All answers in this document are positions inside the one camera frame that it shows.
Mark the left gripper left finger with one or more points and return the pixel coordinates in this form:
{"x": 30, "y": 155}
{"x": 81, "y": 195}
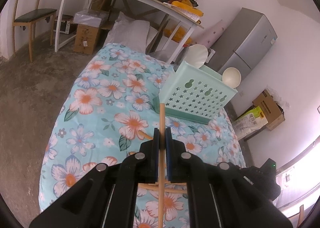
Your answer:
{"x": 106, "y": 195}

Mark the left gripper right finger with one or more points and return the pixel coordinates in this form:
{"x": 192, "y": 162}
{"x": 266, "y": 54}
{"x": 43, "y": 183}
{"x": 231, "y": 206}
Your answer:
{"x": 219, "y": 196}

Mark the white ladle spoon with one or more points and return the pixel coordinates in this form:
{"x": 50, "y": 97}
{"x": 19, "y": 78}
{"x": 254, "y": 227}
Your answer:
{"x": 231, "y": 77}

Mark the mint green utensil holder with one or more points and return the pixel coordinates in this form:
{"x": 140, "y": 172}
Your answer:
{"x": 193, "y": 94}

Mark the grey refrigerator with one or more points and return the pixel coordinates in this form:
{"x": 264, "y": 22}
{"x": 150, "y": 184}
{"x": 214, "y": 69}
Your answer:
{"x": 244, "y": 43}

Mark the pink rolled mat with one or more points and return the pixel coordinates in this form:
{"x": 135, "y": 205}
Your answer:
{"x": 210, "y": 35}

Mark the white pillow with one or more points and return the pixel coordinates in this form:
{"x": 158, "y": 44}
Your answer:
{"x": 129, "y": 32}

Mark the brown cardboard box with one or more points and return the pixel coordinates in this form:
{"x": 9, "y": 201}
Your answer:
{"x": 86, "y": 39}

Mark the yellow bag on table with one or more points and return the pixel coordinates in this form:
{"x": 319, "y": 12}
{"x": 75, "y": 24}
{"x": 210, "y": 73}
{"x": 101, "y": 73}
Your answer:
{"x": 187, "y": 6}

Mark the wooden chair black seat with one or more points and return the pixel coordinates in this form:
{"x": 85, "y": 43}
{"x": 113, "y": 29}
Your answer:
{"x": 29, "y": 20}

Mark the white side table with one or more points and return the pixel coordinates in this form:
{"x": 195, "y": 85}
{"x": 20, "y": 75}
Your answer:
{"x": 157, "y": 6}

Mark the cardboard box by wall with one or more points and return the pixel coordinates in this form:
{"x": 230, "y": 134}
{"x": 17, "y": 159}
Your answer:
{"x": 273, "y": 112}

